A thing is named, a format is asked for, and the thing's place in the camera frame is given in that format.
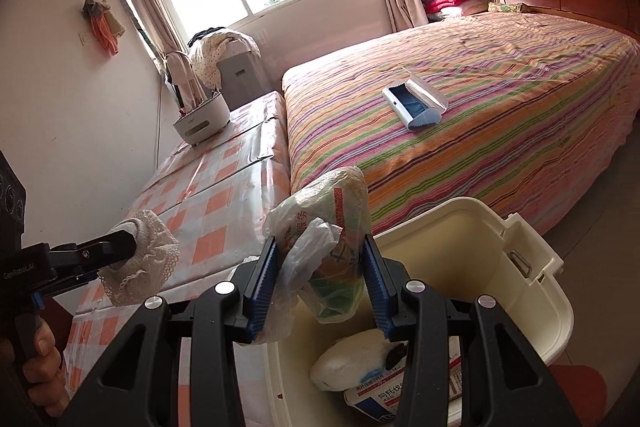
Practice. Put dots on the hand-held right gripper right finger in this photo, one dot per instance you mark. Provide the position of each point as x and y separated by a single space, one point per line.
377 292

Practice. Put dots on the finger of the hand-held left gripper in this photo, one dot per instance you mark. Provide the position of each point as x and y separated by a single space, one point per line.
95 249
75 279

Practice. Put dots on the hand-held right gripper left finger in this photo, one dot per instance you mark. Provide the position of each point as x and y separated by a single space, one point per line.
262 292

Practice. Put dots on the white fuzzy lace cloth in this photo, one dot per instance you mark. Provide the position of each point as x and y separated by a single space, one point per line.
150 237

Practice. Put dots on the white bun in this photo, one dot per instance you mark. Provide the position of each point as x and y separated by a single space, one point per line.
345 362

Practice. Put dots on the clear plastic bag with cup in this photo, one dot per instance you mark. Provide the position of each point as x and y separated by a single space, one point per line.
320 207

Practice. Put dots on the cream plastic bin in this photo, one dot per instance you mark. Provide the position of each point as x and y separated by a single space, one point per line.
475 247

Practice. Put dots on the white medicine box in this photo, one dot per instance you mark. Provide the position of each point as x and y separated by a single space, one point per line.
372 404

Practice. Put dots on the person's left hand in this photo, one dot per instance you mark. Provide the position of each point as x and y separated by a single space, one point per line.
45 372

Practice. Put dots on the bed with striped sheet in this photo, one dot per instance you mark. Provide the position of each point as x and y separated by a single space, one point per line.
450 147

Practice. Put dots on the white storage caddy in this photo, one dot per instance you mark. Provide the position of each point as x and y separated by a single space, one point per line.
200 122

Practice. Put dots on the white and blue bed brush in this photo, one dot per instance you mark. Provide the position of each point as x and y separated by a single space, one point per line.
415 107

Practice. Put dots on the grey cabinet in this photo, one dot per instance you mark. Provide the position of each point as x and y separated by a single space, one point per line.
245 77

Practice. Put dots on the red plastic stool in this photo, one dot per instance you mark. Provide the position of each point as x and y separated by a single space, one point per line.
585 387

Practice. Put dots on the pile of dotted clothes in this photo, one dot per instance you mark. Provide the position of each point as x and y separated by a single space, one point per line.
215 52

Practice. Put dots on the floral pillow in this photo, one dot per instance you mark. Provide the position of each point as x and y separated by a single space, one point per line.
505 7

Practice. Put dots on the white wall switch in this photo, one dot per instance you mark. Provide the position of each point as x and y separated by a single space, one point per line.
85 39

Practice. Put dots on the orange cloths on wall hook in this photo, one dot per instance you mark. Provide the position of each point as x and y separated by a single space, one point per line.
102 27

